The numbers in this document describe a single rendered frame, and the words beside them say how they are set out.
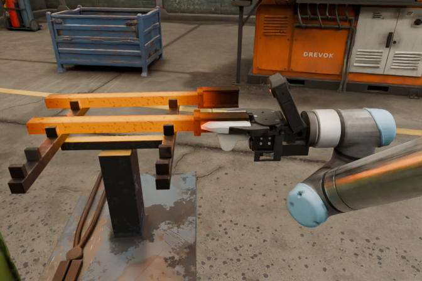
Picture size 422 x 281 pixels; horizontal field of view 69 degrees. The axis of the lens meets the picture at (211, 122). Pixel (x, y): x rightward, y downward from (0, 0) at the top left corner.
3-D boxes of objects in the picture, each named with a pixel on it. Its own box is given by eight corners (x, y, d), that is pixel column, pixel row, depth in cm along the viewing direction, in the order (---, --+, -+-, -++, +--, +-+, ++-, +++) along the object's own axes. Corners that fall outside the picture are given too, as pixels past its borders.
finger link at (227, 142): (202, 155, 58) (250, 153, 58) (202, 128, 55) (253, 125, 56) (201, 147, 60) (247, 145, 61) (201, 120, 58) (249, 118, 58)
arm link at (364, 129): (392, 157, 59) (404, 118, 55) (336, 159, 59) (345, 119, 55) (371, 137, 66) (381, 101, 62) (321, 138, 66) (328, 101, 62)
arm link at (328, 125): (343, 120, 55) (326, 101, 63) (318, 120, 55) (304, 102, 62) (336, 155, 59) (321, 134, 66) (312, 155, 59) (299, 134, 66)
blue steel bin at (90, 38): (165, 59, 446) (161, 6, 413) (146, 76, 375) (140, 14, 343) (87, 56, 461) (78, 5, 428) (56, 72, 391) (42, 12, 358)
